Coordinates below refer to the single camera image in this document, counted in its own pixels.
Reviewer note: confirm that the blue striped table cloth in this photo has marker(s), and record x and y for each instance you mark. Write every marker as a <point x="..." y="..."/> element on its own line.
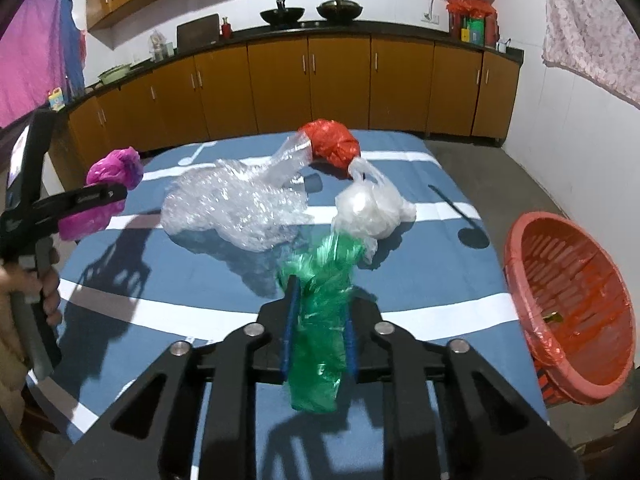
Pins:
<point x="131" y="290"/>

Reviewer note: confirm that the pink floral hanging cloth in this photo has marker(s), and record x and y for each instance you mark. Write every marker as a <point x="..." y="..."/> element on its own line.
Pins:
<point x="595" y="40"/>

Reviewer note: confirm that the black wok with lid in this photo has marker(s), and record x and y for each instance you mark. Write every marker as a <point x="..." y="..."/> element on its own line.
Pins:
<point x="340" y="11"/>

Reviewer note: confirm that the red plastic basket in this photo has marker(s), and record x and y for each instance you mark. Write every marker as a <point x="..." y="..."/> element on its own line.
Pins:
<point x="574" y="309"/>

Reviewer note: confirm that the person left hand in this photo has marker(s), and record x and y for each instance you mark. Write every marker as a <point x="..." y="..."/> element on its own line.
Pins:
<point x="15" y="279"/>

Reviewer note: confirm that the magenta plastic bag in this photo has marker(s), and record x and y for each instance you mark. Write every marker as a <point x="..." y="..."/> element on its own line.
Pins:
<point x="109" y="179"/>

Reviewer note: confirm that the purple hanging cloth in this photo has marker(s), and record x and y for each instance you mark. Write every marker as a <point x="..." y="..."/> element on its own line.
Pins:
<point x="42" y="50"/>

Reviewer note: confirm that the white plastic bag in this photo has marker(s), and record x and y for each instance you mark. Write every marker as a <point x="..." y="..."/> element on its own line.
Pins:
<point x="371" y="207"/>

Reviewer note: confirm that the clear glass jar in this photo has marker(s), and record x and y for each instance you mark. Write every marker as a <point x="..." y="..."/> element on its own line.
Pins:
<point x="160" y="47"/>

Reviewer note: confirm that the yellow detergent bottle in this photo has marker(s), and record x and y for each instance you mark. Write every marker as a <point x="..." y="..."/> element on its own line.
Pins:
<point x="56" y="99"/>

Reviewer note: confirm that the clear bubble wrap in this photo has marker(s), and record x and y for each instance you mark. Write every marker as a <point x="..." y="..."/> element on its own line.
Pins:
<point x="253" y="207"/>

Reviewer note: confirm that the red bag with bottles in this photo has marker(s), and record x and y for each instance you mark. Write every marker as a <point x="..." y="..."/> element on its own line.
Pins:
<point x="474" y="22"/>

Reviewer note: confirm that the green pot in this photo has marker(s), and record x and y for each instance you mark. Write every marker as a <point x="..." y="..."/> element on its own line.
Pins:
<point x="114" y="74"/>

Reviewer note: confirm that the black wok left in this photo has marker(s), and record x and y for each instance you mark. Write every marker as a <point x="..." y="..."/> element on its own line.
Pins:
<point x="282" y="15"/>

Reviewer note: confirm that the red plastic bag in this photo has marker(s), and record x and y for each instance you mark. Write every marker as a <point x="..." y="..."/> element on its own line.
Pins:
<point x="331" y="142"/>

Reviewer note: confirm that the bright green plastic bag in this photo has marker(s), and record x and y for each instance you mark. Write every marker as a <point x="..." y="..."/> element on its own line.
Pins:
<point x="318" y="357"/>

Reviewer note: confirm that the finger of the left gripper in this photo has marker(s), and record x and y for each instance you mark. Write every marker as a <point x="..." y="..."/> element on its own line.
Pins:
<point x="62" y="205"/>

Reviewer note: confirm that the lower wooden kitchen cabinets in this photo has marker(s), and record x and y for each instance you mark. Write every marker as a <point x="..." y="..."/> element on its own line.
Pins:
<point x="367" y="75"/>

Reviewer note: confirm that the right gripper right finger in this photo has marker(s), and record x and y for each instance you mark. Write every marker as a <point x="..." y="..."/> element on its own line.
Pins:
<point x="448" y="413"/>

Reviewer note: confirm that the dark cutting board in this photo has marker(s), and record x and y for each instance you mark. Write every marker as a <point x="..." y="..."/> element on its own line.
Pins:
<point x="199" y="33"/>

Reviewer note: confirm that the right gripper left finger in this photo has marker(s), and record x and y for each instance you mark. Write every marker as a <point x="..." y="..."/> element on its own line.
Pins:
<point x="191" y="402"/>

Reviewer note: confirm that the small red bottle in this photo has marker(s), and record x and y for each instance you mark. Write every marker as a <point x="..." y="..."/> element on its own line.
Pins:
<point x="226" y="29"/>

